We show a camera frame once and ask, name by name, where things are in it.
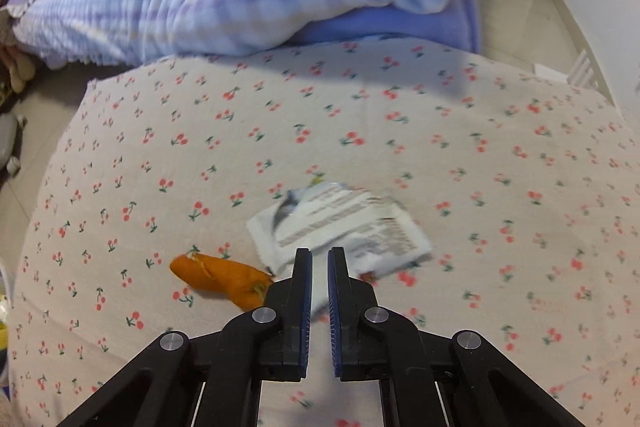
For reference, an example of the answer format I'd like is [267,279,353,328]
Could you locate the white foil snack wrapper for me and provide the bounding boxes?
[246,182,433,317]

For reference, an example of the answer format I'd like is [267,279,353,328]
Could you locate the cherry print bed sheet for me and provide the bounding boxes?
[10,39,639,426]

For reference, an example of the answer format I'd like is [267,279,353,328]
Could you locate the grey stroller frame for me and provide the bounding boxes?
[0,113,26,176]

